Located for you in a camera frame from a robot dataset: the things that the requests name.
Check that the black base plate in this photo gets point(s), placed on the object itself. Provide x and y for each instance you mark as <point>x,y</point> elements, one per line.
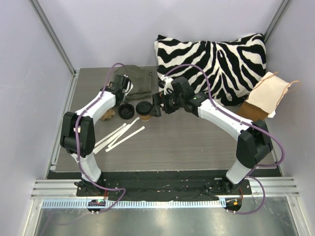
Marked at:
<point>163,186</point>

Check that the black plastic cup lid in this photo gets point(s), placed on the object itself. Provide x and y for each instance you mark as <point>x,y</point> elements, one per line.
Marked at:
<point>143,108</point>
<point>126,111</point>

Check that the cream cloth drawstring bag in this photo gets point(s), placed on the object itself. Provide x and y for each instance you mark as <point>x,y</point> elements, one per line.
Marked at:
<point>272,89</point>

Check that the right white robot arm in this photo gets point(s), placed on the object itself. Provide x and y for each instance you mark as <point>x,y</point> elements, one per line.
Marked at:
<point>253,143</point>

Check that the olive green folded cloth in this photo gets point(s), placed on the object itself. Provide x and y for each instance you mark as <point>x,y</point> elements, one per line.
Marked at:
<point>141,78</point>

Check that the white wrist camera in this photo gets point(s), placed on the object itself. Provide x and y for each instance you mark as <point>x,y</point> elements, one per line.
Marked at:
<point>127,85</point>
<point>165,85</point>

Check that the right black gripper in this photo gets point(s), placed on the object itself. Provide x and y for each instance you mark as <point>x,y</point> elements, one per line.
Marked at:
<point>160,104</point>

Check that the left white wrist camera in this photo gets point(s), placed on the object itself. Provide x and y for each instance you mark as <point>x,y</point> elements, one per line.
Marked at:
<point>127,85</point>

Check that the zebra print pillow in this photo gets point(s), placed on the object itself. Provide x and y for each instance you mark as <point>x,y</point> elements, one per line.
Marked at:
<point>228,70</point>

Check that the brown paper coffee cup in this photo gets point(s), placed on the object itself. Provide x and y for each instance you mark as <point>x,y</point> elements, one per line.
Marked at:
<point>145,117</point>

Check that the brown paper bag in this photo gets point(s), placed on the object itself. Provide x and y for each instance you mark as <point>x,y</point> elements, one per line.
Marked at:
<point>254,109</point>

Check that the brown cardboard cup carrier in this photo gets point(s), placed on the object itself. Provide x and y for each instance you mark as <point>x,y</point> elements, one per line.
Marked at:
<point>108,114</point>

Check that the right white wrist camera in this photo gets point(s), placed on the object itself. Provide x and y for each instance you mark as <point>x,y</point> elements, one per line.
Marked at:
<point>165,85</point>

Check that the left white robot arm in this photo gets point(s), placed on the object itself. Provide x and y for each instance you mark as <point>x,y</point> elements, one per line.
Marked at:
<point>78,130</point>

